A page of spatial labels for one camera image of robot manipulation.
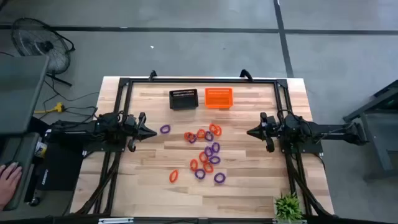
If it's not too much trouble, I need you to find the gray desk shelf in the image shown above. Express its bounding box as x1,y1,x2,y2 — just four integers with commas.
0,132,40,212

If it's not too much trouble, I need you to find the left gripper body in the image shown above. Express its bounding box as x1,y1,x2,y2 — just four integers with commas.
123,112,147,152

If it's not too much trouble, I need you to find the printed drink can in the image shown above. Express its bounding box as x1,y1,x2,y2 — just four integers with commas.
34,141,48,158

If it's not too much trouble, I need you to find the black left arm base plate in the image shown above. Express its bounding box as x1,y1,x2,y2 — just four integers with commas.
82,139,128,153

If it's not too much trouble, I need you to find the silver metal bracket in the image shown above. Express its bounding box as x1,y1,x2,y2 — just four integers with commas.
98,217,135,224

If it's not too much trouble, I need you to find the green plant in white pot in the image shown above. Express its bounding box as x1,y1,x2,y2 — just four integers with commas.
273,192,304,224

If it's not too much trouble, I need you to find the dark gray desk top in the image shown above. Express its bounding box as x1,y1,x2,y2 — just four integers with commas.
0,55,50,135

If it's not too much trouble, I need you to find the gray metal table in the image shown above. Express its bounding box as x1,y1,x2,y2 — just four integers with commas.
343,79,398,182

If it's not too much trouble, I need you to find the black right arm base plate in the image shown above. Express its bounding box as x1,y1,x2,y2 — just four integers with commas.
281,136,324,154

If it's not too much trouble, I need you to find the black aluminium rig frame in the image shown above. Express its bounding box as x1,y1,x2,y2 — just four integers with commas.
70,76,336,224

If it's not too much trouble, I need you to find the black round floor fan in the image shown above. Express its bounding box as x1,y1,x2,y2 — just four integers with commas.
11,17,76,88

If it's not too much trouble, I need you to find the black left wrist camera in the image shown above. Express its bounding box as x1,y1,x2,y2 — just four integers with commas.
123,114,137,128

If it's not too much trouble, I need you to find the yellow power plug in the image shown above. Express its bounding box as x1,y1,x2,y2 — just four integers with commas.
33,102,65,114

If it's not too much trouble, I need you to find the black box with white logo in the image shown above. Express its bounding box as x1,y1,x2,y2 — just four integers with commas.
36,142,85,192

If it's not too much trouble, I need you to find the person's hand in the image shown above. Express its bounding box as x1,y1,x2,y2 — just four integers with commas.
0,161,23,211

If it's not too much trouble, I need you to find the black plastic basket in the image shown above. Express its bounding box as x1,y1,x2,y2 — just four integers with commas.
169,88,199,111

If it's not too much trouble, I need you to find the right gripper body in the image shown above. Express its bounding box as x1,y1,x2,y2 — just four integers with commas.
260,112,280,153

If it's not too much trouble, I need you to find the black floor cable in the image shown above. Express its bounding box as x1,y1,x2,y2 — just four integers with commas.
43,74,101,125

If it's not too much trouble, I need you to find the orange plastic basket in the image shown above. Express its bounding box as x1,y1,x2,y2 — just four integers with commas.
205,87,234,110

